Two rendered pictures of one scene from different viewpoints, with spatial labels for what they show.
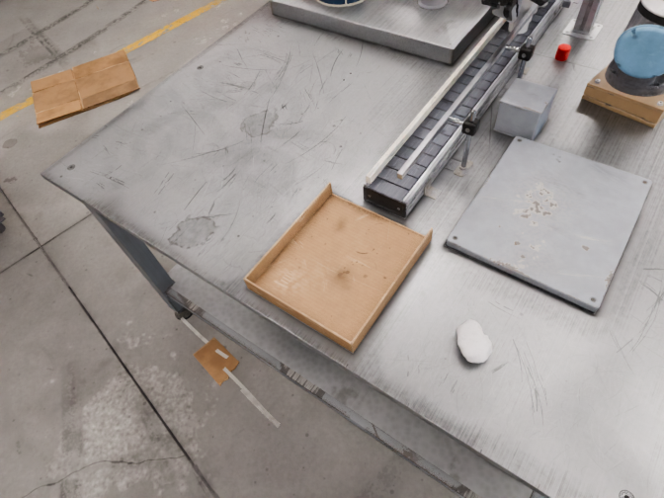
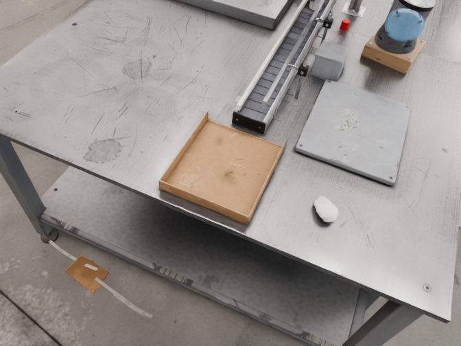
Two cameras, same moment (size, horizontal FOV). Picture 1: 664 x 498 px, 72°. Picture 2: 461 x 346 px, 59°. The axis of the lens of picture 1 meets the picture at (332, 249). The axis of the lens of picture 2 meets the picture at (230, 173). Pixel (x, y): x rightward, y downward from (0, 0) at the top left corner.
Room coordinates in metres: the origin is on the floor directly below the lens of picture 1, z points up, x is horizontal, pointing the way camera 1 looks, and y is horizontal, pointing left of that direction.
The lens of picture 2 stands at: (-0.14, 0.28, 1.74)
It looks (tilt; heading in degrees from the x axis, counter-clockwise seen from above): 52 degrees down; 335
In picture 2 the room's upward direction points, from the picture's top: 7 degrees clockwise
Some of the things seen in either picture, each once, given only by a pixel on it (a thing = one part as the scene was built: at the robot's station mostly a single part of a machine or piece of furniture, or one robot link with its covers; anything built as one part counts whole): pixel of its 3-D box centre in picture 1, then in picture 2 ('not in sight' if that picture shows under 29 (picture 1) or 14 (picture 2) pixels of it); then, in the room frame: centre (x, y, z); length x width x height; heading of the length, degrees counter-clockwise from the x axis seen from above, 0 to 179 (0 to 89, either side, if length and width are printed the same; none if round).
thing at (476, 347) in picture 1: (473, 340); (326, 208); (0.31, -0.22, 0.85); 0.08 x 0.07 x 0.04; 144
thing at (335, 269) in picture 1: (340, 258); (226, 163); (0.53, -0.01, 0.85); 0.30 x 0.26 x 0.04; 137
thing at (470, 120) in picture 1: (458, 138); (293, 79); (0.75, -0.32, 0.91); 0.07 x 0.03 x 0.16; 47
